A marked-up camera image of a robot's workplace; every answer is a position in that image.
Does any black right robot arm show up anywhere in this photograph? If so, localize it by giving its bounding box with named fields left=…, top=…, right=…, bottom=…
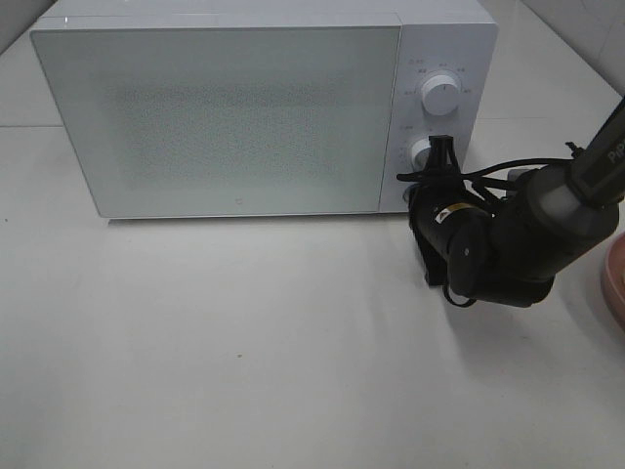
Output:
left=397, top=105, right=624, bottom=308

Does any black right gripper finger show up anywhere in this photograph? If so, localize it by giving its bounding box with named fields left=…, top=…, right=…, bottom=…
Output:
left=429, top=135, right=459, bottom=174
left=423, top=141, right=442, bottom=182

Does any pink round plate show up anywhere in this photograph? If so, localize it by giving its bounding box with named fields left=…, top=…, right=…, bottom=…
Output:
left=601, top=234, right=624, bottom=330

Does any white microwave oven body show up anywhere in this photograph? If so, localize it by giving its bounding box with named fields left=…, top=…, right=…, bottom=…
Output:
left=30, top=1, right=498, bottom=218

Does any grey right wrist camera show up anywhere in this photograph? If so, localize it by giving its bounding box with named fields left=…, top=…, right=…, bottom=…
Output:
left=506, top=168, right=530, bottom=198

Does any lower white timer knob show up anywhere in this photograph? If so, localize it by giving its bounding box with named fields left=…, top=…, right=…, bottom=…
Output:
left=410, top=139, right=430, bottom=172

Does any upper white dial knob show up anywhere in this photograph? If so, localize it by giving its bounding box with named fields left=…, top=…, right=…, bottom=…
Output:
left=421, top=72, right=461, bottom=116

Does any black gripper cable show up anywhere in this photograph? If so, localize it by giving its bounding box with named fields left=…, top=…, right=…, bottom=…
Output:
left=396, top=155, right=582, bottom=204

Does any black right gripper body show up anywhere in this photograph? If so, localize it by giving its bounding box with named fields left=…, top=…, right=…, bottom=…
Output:
left=407, top=168, right=491, bottom=286

